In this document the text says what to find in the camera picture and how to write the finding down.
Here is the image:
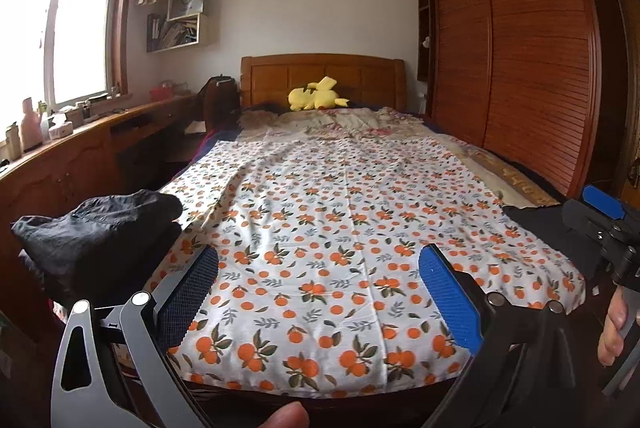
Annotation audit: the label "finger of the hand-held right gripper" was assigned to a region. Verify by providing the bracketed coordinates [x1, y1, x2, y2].
[582, 184, 632, 221]
[562, 199, 608, 239]

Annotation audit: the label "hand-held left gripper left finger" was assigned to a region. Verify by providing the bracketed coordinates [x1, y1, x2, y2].
[50, 245, 221, 428]

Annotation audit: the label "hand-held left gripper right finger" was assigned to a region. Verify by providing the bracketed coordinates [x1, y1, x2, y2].
[417, 243, 596, 428]

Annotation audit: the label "black jacket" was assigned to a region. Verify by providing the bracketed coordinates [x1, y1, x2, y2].
[11, 189, 185, 304]

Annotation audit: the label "person's right hand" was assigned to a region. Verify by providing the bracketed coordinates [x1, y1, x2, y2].
[597, 293, 628, 366]

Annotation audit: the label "person's left hand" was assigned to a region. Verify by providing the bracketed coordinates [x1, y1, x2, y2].
[262, 402, 311, 428]

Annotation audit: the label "black pants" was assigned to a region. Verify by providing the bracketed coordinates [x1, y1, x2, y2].
[501, 203, 601, 281]

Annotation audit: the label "orange fruit print bed sheet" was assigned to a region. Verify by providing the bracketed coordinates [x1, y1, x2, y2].
[150, 135, 586, 399]

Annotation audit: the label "wooden slatted wardrobe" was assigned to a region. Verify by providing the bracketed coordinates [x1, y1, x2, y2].
[415, 0, 631, 199]

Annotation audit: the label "long wooden desk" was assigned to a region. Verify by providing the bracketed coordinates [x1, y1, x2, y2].
[0, 93, 206, 259]

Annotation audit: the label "black backpack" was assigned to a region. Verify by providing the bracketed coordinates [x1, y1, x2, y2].
[202, 76, 241, 131]

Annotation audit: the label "beige floral quilt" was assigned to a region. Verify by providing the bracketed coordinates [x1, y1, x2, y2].
[239, 107, 563, 209]

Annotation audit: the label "tissue box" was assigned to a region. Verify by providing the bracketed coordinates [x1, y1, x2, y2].
[49, 118, 75, 140]

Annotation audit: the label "yellow plush toy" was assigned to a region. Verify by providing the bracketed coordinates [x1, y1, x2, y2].
[287, 77, 349, 111]

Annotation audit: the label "pink bottle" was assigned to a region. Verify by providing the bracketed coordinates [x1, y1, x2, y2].
[20, 97, 43, 154]

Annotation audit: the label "wooden bed headboard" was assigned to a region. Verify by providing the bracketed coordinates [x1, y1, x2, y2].
[240, 54, 406, 111]

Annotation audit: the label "white bottle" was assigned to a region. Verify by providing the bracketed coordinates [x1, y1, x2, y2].
[5, 123, 22, 161]

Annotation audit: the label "row of books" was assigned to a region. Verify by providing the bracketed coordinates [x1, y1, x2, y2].
[167, 19, 201, 49]

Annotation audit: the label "black binders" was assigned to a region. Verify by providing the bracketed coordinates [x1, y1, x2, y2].
[147, 14, 168, 52]

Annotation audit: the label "wood framed window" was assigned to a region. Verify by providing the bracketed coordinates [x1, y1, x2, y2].
[0, 0, 138, 139]

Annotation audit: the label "white paper bag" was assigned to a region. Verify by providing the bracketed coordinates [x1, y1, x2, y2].
[167, 0, 207, 20]

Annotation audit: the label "white wall shelf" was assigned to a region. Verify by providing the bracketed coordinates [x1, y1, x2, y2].
[146, 0, 221, 54]

